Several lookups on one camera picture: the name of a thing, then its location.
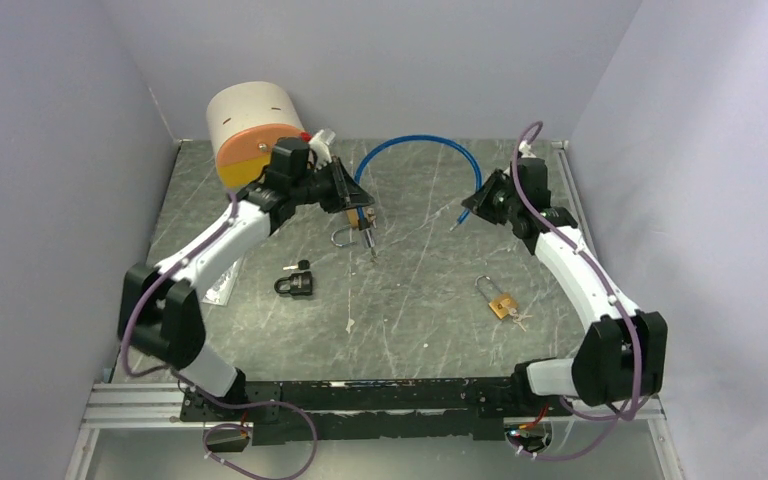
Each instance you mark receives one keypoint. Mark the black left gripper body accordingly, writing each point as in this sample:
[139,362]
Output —
[333,194]

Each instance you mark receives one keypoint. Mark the black head key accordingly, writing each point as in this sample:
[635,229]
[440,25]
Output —
[300,265]

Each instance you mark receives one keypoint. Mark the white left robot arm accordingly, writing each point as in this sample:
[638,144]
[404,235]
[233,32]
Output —
[160,313]

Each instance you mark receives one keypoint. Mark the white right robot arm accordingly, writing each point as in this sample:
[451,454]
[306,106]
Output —
[622,353]

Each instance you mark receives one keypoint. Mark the black padlock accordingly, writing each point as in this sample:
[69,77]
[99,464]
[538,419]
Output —
[298,284]

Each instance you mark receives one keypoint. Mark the long shackle brass padlock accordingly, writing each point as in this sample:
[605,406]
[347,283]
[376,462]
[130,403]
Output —
[501,303]

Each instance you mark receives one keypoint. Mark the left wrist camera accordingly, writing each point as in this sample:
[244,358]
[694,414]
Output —
[320,145]

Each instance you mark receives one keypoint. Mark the blue cable lock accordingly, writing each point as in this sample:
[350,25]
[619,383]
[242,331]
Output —
[418,185]

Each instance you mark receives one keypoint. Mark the plastic packaging card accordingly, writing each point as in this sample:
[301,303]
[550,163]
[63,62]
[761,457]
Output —
[219,293]

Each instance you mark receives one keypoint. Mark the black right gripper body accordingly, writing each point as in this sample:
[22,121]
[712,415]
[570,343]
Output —
[499,203]

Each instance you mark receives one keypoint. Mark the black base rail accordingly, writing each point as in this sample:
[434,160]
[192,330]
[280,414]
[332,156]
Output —
[481,408]

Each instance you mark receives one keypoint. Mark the beige cylinder drawer box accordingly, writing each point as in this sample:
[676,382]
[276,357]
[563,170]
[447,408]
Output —
[244,123]

